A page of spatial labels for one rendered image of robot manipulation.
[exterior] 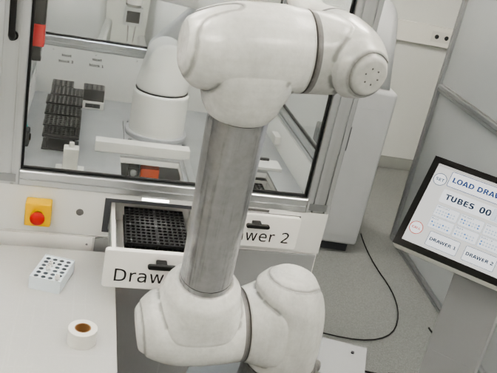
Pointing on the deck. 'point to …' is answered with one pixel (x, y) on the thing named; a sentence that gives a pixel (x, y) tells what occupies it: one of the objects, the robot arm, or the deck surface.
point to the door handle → (12, 21)
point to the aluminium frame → (341, 123)
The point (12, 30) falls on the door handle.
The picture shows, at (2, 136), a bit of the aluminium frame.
